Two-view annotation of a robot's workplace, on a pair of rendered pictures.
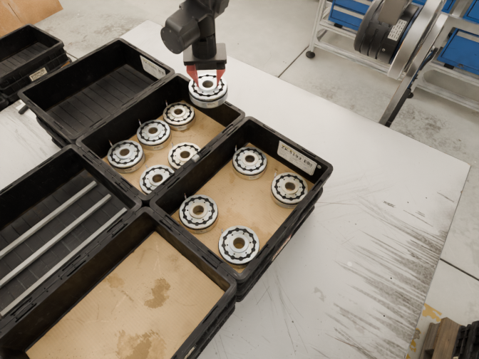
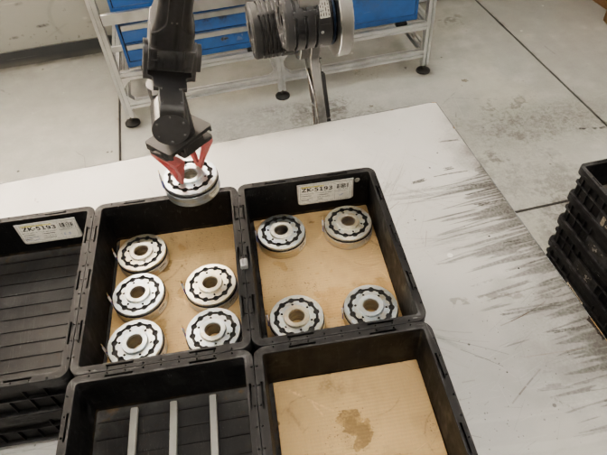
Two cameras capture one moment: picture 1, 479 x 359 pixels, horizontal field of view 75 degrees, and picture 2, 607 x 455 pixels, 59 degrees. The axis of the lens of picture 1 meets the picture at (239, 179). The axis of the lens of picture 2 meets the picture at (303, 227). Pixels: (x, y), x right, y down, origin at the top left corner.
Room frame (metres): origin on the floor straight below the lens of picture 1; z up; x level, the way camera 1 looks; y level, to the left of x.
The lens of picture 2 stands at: (-0.04, 0.47, 1.71)
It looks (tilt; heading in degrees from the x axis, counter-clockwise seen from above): 47 degrees down; 317
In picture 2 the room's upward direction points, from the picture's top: 4 degrees counter-clockwise
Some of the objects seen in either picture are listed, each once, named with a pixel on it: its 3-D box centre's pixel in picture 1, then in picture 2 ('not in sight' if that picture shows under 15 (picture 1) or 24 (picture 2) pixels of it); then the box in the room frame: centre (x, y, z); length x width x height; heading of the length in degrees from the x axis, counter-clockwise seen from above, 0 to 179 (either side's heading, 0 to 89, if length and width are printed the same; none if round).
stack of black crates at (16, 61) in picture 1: (35, 84); not in sight; (1.42, 1.20, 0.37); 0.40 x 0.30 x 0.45; 147
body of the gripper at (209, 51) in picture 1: (204, 45); (175, 124); (0.66, 0.09, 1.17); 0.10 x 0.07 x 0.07; 97
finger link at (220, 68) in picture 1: (211, 70); (189, 153); (0.66, 0.08, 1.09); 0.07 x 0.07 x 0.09; 7
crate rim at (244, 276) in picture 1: (245, 186); (321, 247); (0.43, -0.02, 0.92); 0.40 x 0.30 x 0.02; 142
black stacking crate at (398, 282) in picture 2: (244, 196); (322, 264); (0.43, -0.02, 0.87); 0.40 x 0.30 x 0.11; 142
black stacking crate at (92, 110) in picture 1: (105, 96); (16, 311); (0.80, 0.46, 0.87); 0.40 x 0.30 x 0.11; 142
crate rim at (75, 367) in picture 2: (165, 129); (165, 271); (0.61, 0.22, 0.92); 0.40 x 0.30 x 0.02; 142
